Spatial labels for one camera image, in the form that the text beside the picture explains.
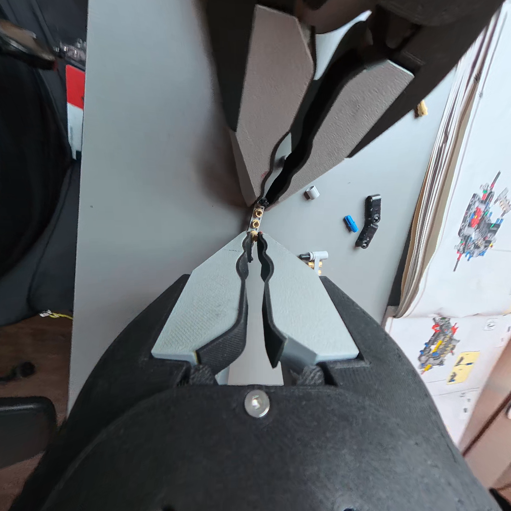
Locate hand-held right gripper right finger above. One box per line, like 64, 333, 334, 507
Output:
257, 232, 361, 370

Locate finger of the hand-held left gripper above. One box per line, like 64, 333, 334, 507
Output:
230, 4, 316, 207
261, 40, 415, 211

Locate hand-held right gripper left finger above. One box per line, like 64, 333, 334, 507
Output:
151, 231, 256, 377

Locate grey tan lego pin subassembly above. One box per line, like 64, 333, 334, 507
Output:
297, 250, 329, 276

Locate black angled lego liftarm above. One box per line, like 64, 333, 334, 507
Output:
355, 194, 382, 249

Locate lego instruction booklet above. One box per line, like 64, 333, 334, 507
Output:
383, 8, 511, 456

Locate red and white box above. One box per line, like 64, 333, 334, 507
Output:
65, 64, 86, 160

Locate black office chair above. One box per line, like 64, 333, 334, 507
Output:
0, 361, 58, 468

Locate wooden cabinet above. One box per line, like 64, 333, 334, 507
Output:
459, 351, 511, 492

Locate black backpack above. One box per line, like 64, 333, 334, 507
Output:
0, 52, 82, 326

